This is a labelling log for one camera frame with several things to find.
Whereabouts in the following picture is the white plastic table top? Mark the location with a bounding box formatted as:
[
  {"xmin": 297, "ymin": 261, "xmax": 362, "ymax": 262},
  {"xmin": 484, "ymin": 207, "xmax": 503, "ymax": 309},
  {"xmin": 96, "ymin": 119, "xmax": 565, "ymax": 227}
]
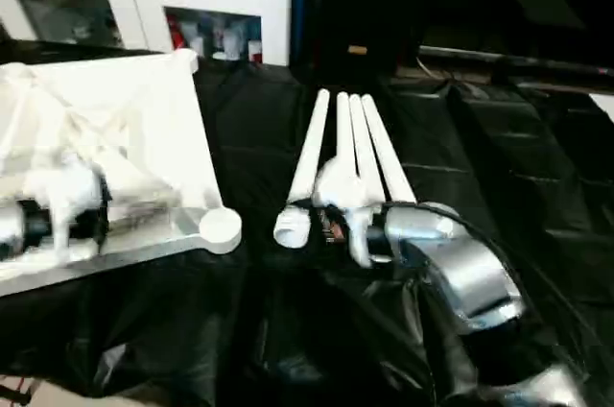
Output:
[{"xmin": 0, "ymin": 47, "xmax": 244, "ymax": 298}]

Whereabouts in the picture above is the black case with yellow label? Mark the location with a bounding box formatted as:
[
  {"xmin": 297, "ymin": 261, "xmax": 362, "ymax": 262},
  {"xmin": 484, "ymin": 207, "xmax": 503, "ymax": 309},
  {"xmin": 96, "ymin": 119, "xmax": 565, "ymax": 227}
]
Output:
[{"xmin": 306, "ymin": 0, "xmax": 418, "ymax": 77}]

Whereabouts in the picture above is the long grey metal bar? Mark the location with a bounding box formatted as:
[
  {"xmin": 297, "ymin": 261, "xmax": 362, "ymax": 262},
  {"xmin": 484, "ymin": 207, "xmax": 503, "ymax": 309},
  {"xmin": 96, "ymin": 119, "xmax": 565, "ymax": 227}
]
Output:
[{"xmin": 419, "ymin": 44, "xmax": 614, "ymax": 77}]

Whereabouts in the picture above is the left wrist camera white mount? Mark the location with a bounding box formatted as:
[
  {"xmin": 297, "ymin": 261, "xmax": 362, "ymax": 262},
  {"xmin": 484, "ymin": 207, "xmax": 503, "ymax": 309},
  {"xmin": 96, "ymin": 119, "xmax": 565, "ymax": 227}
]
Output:
[{"xmin": 23, "ymin": 156, "xmax": 105, "ymax": 259}]

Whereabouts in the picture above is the black plastic mat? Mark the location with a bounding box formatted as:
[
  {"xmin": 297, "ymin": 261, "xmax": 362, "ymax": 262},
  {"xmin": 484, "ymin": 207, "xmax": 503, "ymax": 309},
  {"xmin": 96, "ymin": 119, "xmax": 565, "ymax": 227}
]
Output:
[{"xmin": 0, "ymin": 36, "xmax": 614, "ymax": 407}]

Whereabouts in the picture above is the white plastic table leg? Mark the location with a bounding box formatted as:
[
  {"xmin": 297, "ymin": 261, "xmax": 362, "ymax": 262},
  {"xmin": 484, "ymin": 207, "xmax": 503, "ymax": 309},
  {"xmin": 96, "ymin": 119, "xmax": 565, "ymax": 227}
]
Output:
[
  {"xmin": 360, "ymin": 93, "xmax": 418, "ymax": 206},
  {"xmin": 272, "ymin": 88, "xmax": 331, "ymax": 249},
  {"xmin": 334, "ymin": 91, "xmax": 359, "ymax": 173},
  {"xmin": 347, "ymin": 93, "xmax": 385, "ymax": 204}
]

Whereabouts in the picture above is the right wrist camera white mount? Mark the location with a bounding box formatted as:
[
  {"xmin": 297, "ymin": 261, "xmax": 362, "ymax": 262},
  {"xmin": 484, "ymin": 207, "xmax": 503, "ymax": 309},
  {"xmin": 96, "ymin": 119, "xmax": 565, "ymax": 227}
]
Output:
[{"xmin": 311, "ymin": 156, "xmax": 385, "ymax": 267}]

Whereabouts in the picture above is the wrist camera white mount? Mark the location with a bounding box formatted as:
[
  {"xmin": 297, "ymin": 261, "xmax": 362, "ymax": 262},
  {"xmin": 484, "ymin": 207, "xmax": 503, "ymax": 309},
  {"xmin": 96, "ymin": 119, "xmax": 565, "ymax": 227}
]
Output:
[
  {"xmin": 311, "ymin": 156, "xmax": 385, "ymax": 267},
  {"xmin": 23, "ymin": 156, "xmax": 105, "ymax": 259}
]

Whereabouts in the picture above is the white flat board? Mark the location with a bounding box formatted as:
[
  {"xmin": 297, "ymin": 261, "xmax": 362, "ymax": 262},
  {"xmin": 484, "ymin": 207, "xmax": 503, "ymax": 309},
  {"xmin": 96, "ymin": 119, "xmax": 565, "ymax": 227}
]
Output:
[{"xmin": 588, "ymin": 92, "xmax": 614, "ymax": 120}]

